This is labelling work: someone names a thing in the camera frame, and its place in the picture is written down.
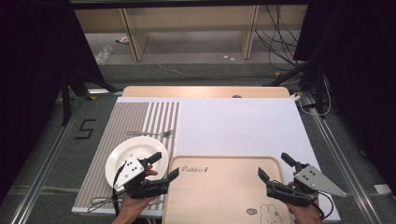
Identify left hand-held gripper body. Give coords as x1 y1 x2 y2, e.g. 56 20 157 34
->
113 155 171 200

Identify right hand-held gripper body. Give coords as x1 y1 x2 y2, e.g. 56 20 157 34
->
265 164 347 207

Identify white plate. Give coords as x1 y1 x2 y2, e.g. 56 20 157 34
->
105 135 170 189

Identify metal fork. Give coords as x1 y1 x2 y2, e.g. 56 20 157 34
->
136 130 176 138

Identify light wooden tray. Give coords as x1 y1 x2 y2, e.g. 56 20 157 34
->
162 155 295 224

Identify person's right hand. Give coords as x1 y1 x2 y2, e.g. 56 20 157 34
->
286 181 323 224

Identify person's left hand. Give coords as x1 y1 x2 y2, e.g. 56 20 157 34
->
120 164 159 217

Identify grey striped placemat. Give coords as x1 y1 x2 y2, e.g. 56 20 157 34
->
73 101 180 211

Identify white board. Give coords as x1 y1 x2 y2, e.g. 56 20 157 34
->
71 96 342 223

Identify white floor tag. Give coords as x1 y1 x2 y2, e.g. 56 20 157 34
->
373 184 392 195

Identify black metal stand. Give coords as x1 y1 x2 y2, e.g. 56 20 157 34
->
262 59 328 117
60 68 123 126

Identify black curtain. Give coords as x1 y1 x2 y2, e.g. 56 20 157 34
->
0 0 106 203
293 0 396 194

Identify clear plastic wrapper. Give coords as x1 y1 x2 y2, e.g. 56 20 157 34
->
94 45 114 64

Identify light wooden bench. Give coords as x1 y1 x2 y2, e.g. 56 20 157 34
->
74 4 309 63

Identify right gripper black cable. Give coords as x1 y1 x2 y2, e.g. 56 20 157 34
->
317 190 334 220

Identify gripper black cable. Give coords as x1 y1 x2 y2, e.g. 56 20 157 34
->
112 164 125 218
317 190 334 220

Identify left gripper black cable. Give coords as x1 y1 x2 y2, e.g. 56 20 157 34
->
112 164 125 218

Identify metal floor rail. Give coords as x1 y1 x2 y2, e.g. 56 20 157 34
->
10 92 90 224
300 91 382 224

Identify thin cord loop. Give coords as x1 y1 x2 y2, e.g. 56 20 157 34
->
87 195 125 213

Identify bundle of black cables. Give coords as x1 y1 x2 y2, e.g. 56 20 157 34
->
255 4 307 73

